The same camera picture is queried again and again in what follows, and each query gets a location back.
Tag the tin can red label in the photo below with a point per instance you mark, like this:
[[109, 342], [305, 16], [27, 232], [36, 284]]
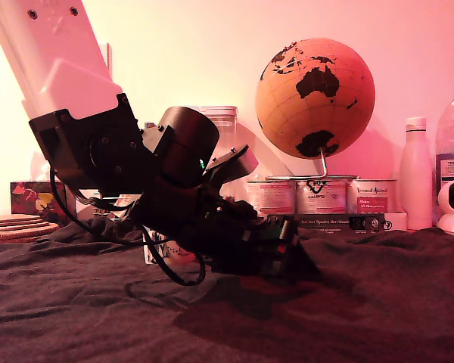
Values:
[[370, 198]]

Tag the white metal bottle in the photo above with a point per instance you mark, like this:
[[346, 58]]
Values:
[[415, 177]]

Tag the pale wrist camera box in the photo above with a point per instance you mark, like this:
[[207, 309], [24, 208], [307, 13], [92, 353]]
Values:
[[238, 162]]

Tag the dark printed flat box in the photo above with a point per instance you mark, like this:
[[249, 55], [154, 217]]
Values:
[[333, 222]]

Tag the illustrated white blue mug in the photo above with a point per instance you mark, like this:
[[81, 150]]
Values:
[[174, 257]]

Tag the white tissue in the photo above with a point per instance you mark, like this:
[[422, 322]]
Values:
[[38, 166]]

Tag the dark cloth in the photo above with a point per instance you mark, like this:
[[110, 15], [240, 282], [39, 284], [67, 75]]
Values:
[[325, 310]]

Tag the medium cork trivet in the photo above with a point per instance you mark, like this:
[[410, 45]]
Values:
[[19, 224]]

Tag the floral tissue box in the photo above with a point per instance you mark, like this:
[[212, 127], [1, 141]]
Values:
[[30, 200]]

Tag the cork globe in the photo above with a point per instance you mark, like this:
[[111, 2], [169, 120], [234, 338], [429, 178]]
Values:
[[314, 113]]

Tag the clear container white lid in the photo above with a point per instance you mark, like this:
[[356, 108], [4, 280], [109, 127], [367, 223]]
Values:
[[227, 128]]

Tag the metal globe stand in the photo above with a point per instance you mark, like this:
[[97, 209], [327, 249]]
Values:
[[322, 166]]

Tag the small cork trivet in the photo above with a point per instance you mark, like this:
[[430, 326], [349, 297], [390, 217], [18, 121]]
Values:
[[11, 217]]

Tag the tin can black logo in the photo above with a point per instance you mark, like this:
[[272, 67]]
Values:
[[321, 198]]

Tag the large round cork trivet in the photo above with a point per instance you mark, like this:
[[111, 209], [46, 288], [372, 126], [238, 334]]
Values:
[[22, 235]]

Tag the small white round camera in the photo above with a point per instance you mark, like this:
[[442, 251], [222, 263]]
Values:
[[448, 223]]

